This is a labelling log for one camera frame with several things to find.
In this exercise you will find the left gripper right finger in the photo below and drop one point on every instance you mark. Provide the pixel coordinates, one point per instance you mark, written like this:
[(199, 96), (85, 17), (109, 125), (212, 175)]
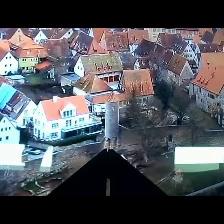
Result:
[(128, 180)]

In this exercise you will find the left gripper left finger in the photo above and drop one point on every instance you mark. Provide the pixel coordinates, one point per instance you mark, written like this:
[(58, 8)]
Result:
[(90, 180)]

